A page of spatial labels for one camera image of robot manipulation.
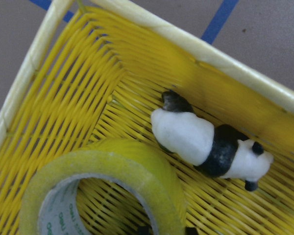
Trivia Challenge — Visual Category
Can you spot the yellow wicker basket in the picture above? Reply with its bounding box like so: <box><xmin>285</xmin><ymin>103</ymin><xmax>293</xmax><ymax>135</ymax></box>
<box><xmin>0</xmin><ymin>0</ymin><xmax>294</xmax><ymax>235</ymax></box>

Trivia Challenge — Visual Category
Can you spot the yellow clear tape roll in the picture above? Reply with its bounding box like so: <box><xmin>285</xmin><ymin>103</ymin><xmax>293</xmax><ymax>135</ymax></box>
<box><xmin>19</xmin><ymin>138</ymin><xmax>186</xmax><ymax>235</ymax></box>

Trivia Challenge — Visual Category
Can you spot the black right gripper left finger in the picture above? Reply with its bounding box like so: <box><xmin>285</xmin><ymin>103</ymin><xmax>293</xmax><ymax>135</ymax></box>
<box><xmin>137</xmin><ymin>226</ymin><xmax>150</xmax><ymax>235</ymax></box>

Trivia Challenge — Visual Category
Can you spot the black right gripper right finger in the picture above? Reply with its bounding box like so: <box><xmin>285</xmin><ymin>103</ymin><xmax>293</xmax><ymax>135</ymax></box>
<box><xmin>185</xmin><ymin>227</ymin><xmax>196</xmax><ymax>235</ymax></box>

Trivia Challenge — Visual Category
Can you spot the panda figurine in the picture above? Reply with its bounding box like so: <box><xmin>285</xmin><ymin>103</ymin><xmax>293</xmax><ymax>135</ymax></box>
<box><xmin>151</xmin><ymin>90</ymin><xmax>274</xmax><ymax>191</ymax></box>

